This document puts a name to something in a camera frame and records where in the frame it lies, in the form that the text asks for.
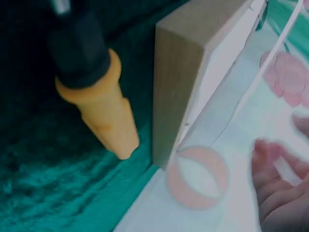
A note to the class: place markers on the wooden block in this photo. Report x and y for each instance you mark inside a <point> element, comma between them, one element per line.
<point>176,84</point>

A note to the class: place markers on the black and orange glue gun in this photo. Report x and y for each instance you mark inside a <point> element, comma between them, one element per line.
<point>96,96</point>

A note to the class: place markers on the person's right hand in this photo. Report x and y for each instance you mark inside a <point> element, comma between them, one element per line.
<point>285,200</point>

